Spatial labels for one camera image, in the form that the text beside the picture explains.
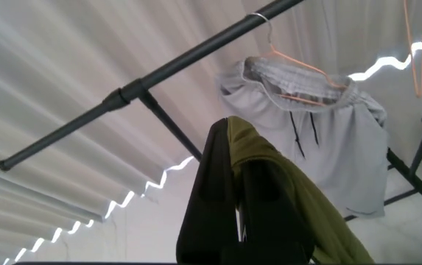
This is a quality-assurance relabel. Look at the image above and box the white curtain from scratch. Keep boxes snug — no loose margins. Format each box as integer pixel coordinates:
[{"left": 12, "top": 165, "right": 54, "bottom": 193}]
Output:
[{"left": 0, "top": 0, "right": 422, "bottom": 265}]

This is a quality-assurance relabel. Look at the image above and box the black clothes rack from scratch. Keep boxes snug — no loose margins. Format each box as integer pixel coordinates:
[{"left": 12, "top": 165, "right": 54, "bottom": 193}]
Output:
[{"left": 0, "top": 0, "right": 422, "bottom": 222}]

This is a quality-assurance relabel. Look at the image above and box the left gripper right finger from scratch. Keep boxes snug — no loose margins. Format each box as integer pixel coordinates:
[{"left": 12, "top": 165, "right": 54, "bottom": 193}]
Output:
[{"left": 221, "top": 161, "right": 317, "bottom": 264}]

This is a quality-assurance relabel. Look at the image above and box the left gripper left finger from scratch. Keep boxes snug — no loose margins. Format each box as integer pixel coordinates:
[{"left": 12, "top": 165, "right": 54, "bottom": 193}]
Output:
[{"left": 176, "top": 118, "right": 239, "bottom": 264}]

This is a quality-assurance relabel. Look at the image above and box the green garment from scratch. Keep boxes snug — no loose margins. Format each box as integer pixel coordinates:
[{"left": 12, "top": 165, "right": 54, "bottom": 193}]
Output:
[{"left": 227, "top": 116, "right": 376, "bottom": 265}]

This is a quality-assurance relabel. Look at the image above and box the pink clothes hanger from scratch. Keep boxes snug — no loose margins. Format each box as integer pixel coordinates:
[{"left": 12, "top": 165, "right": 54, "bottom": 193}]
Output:
[
  {"left": 403, "top": 0, "right": 422, "bottom": 99},
  {"left": 249, "top": 13, "right": 350, "bottom": 107}
]

